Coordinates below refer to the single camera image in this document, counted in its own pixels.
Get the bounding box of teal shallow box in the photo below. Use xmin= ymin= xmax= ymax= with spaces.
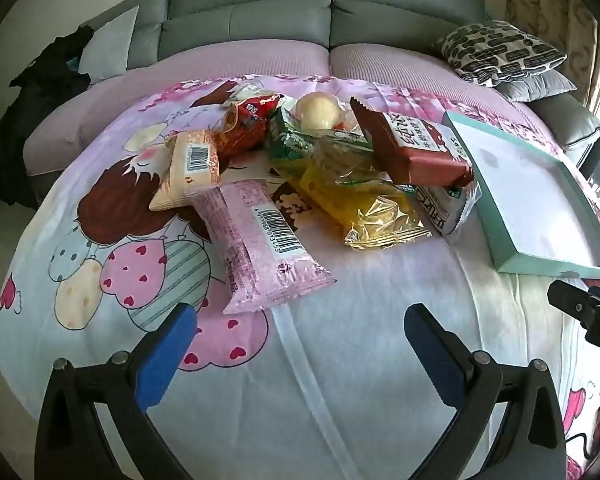
xmin=440 ymin=111 xmax=600 ymax=281

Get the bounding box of bun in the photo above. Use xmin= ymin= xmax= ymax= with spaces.
xmin=330 ymin=105 xmax=362 ymax=134

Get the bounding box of black clothing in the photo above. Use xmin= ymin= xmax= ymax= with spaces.
xmin=0 ymin=25 xmax=96 ymax=211

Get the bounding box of yellow snack packet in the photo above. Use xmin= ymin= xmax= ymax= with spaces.
xmin=270 ymin=157 xmax=416 ymax=226

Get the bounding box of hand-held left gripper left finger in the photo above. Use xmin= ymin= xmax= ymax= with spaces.
xmin=35 ymin=302 xmax=201 ymax=480

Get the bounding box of white snack packet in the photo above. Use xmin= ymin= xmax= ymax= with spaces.
xmin=227 ymin=82 xmax=286 ymax=111

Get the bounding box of light grey pillow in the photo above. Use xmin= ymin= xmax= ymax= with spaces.
xmin=77 ymin=5 xmax=141 ymax=83

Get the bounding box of white packet with green edge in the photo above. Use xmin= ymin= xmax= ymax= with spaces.
xmin=412 ymin=182 xmax=482 ymax=237

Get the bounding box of green snack packet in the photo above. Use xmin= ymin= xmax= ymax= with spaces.
xmin=265 ymin=107 xmax=323 ymax=168

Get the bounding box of red snack packet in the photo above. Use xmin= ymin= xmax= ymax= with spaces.
xmin=215 ymin=89 xmax=281 ymax=158

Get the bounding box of black white patterned pillow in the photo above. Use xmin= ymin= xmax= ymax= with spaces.
xmin=436 ymin=20 xmax=567 ymax=88

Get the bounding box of pink sofa seat cover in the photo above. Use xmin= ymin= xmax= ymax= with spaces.
xmin=22 ymin=42 xmax=566 ymax=181

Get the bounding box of beige snack packet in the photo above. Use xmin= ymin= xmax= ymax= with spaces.
xmin=149 ymin=129 xmax=222 ymax=212

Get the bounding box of printed cartoon blanket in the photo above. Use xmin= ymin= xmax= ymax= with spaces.
xmin=0 ymin=74 xmax=600 ymax=480

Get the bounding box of plain grey pillow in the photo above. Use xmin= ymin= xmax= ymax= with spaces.
xmin=495 ymin=67 xmax=578 ymax=103

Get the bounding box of round yellow pastry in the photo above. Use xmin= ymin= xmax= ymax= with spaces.
xmin=297 ymin=92 xmax=341 ymax=131

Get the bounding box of patterned beige curtain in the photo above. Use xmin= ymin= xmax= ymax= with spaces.
xmin=505 ymin=0 xmax=600 ymax=111

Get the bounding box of pink snack packet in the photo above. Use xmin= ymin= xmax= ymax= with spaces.
xmin=190 ymin=179 xmax=337 ymax=316

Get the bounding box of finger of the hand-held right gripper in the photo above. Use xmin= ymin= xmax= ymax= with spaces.
xmin=547 ymin=280 xmax=598 ymax=328

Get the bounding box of golden clear snack packet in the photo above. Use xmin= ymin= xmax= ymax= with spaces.
xmin=344 ymin=195 xmax=433 ymax=251

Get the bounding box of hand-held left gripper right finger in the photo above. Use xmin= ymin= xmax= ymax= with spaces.
xmin=403 ymin=303 xmax=566 ymax=480

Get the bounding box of brown wafer packet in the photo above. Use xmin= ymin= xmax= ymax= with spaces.
xmin=350 ymin=97 xmax=476 ymax=186

